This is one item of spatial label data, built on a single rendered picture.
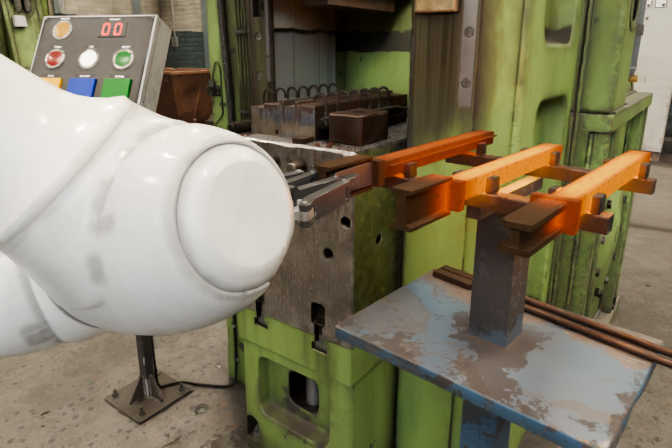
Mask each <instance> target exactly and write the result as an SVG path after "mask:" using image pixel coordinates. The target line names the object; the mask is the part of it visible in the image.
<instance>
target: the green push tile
mask: <svg viewBox="0 0 672 448"><path fill-rule="evenodd" d="M131 85H132V79H116V78H105V79H104V83H103V87H102V92H101V96H100V98H109V97H117V96H125V97H127V98H128V99H129V94H130V89H131Z"/></svg>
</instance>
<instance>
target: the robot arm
mask: <svg viewBox="0 0 672 448"><path fill-rule="evenodd" d="M371 184H372V162H370V161H368V162H364V163H360V164H357V165H353V166H350V167H346V168H343V169H340V170H337V171H334V172H331V177H329V178H326V179H322V180H319V181H318V170H316V169H315V168H314V165H310V166H309V172H307V173H304V171H303V170H296V171H292V172H287V173H282V172H281V170H280V168H279V167H278V165H277V164H276V162H275V161H274V160H273V159H272V158H271V157H270V156H269V154H267V153H266V152H265V151H264V150H263V149H262V148H260V147H259V146H258V145H256V144H254V143H253V142H251V141H250V140H248V139H246V138H244V137H242V136H240V135H238V134H236V133H233V132H230V131H227V130H224V129H221V128H218V127H214V126H210V125H205V124H198V123H192V124H189V123H186V122H184V121H180V120H174V119H171V118H168V117H165V116H162V115H160V114H157V113H155V112H153V111H151V110H148V109H146V108H144V107H142V106H140V105H138V104H136V103H134V102H132V101H131V100H129V99H128V98H127V97H125V96H117V97H109V98H96V97H85V96H80V95H75V94H72V93H70V92H67V91H64V90H62V89H60V88H58V87H56V86H54V85H52V84H50V83H48V82H46V81H45V80H43V79H41V78H39V77H38V76H36V75H34V74H33V73H31V72H29V71H28V70H26V69H24V68H23V67H21V66H20V65H18V64H16V63H15V62H13V61H11V60H10V59H8V58H6V57H5V56H3V55H1V54H0V358H4V357H12V356H20V355H25V354H31V353H37V352H41V351H45V350H48V349H51V348H54V347H57V346H60V345H62V344H65V343H72V344H75V343H79V342H82V341H85V340H87V339H90V338H92V337H95V336H97V335H100V334H103V333H106V332H109V331H111V332H116V333H122V334H131V335H150V336H151V335H168V334H176V333H182V332H188V331H193V330H197V329H201V328H204V327H207V326H210V325H213V324H215V323H218V322H220V321H223V320H225V319H227V318H230V317H231V316H233V315H235V314H237V313H238V312H240V311H242V310H243V309H245V308H247V307H248V306H249V305H250V304H252V303H253V302H254V301H255V300H256V299H258V298H259V297H260V296H261V295H262V294H263V293H264V292H266V290H267V289H268V287H269V285H270V283H269V282H270V281H271V279H272V278H273V276H274V275H275V274H276V272H277V270H278V268H279V267H280V265H281V263H282V262H283V260H284V257H285V255H286V253H287V250H288V247H289V244H290V242H291V239H292V236H293V231H294V220H298V223H300V227H301V228H310V227H311V226H312V225H313V223H314V222H315V221H316V220H317V219H319V218H321V217H323V216H324V215H326V214H328V213H330V212H332V211H333V210H335V209H337V208H339V207H340V206H342V205H344V204H346V203H348V202H349V201H350V192H352V191H355V190H357V189H360V188H363V187H366V186H368V185H371Z"/></svg>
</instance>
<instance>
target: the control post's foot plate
mask: <svg viewBox="0 0 672 448"><path fill-rule="evenodd" d="M157 373H158V379H159V383H160V384H161V385H164V384H167V383H172V382H177V380H176V379H174V378H172V377H171V376H169V375H167V374H165V373H164V372H162V371H160V370H159V369H157ZM148 381H149V391H150V397H146V390H145V382H144V376H143V375H139V377H138V379H137V380H135V381H133V382H131V383H129V384H128V385H126V386H124V387H122V388H120V389H119V390H116V388H114V389H113V393H112V394H110V395H108V396H106V397H105V399H104V401H105V402H106V403H108V405H109V406H111V407H112V408H115V409H116V410H118V412H119V413H120V414H122V415H124V416H126V417H128V418H129V419H131V421H134V422H135V423H138V424H139V425H141V424H143V423H145V422H147V421H149V420H150V419H152V418H153V417H155V416H157V415H159V414H160V413H163V412H165V411H167V410H168V409H169V408H171V407H172V406H173V405H174V404H176V403H178V402H180V401H181V400H183V399H185V398H186V397H187V396H188V395H189V394H191V393H193V392H194V390H193V389H192V388H190V387H188V386H186V385H184V384H183V383H182V382H181V383H180V384H176V385H171V386H167V387H163V388H161V387H158V386H157V383H156V381H155V379H154V377H153V375H152V374H151V375H149V376H148Z"/></svg>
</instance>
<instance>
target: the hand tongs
mask: <svg viewBox="0 0 672 448"><path fill-rule="evenodd" d="M433 276H434V277H437V278H439V279H442V280H444V281H447V282H449V283H452V284H454V285H457V286H459V287H462V288H464V289H467V290H472V281H473V275H472V274H469V273H467V272H464V271H461V270H459V269H456V268H453V267H450V266H448V265H445V266H442V267H440V268H438V269H436V270H433ZM525 303H528V304H530V305H533V306H536V307H539V308H541V309H544V310H547V311H549V312H552V313H555V314H557V315H560V316H563V317H565V318H568V319H571V320H573V321H576V322H578V323H581V324H584V325H586V326H589V327H592V328H594V329H597V330H600V331H602V332H605V333H607V334H610V335H613V336H615V337H618V338H621V339H623V340H626V341H629V342H631V343H634V344H636V345H639V346H642V347H644V348H647V349H650V350H652V351H655V352H658V353H660V354H663V355H665V356H668V357H671V358H672V349H669V348H667V347H664V346H661V345H659V344H656V343H653V342H650V341H648V340H645V339H642V338H640V337H637V336H634V335H631V334H629V333H626V332H623V331H621V330H618V329H615V328H612V327H610V326H607V325H604V324H602V323H599V322H596V321H593V320H591V319H588V318H585V317H583V316H580V315H577V314H574V313H572V312H569V311H566V310H564V309H561V308H558V307H555V306H553V305H550V304H547V303H544V302H542V301H539V300H536V299H533V298H530V297H527V296H525ZM530 305H527V304H524V311H526V312H529V313H531V314H534V315H536V316H539V317H541V318H544V319H546V320H549V321H551V322H554V323H556V324H559V325H561V326H564V327H566V328H569V329H572V330H574V331H577V332H579V333H582V334H584V335H587V336H589V337H592V338H594V339H597V340H599V341H602V342H604V343H607V344H609V345H612V346H615V347H617V348H620V349H622V350H625V351H627V352H630V353H632V354H635V355H637V356H640V357H642V358H645V359H647V360H650V361H653V362H655V363H658V364H660V365H663V366H665V367H668V368H670V369H672V360H670V359H667V358H665V357H662V356H660V355H657V354H654V353H652V352H649V351H647V350H644V349H641V348H639V347H636V346H634V345H631V344H628V343H626V342H623V341H620V340H618V339H615V338H613V337H610V336H607V335H605V334H602V333H600V332H597V331H594V330H592V329H589V328H587V327H584V326H581V325H579V324H576V323H574V322H571V321H568V320H566V319H563V318H561V317H558V316H555V315H553V314H550V313H548V312H545V311H542V310H540V309H537V308H535V307H532V306H530Z"/></svg>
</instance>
